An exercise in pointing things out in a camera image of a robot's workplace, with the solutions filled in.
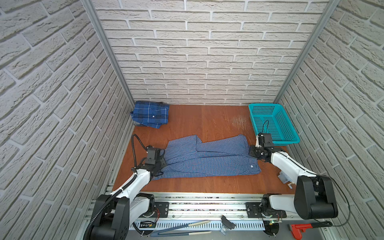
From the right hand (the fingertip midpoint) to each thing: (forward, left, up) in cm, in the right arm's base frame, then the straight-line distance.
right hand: (252, 149), depth 91 cm
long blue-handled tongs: (-37, +57, -4) cm, 68 cm away
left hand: (0, +57, -3) cm, 57 cm away
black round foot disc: (-40, +2, -6) cm, 40 cm away
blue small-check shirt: (-1, +39, -2) cm, 39 cm away
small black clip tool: (-36, +23, -4) cm, 43 cm away
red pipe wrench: (-41, -9, -3) cm, 42 cm away
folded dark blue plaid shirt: (+31, +64, +4) cm, 71 cm away
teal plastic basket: (+28, -27, -5) cm, 39 cm away
